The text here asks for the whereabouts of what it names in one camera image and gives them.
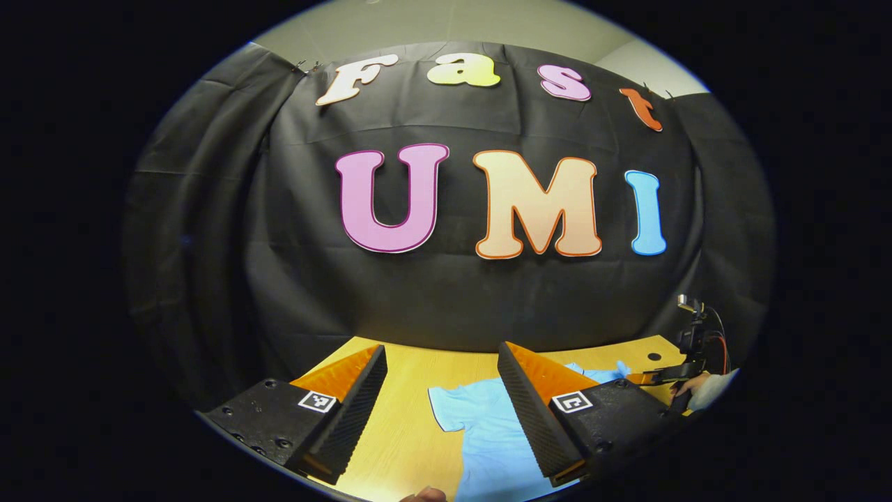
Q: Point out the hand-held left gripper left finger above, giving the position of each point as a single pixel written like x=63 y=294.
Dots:
x=355 y=411

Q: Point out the light blue T-shirt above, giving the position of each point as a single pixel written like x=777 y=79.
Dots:
x=488 y=432

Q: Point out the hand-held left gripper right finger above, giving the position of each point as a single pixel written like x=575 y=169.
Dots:
x=529 y=418

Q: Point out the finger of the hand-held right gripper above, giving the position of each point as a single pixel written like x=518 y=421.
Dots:
x=662 y=378

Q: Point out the black backdrop cloth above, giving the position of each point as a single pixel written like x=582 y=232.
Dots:
x=453 y=300

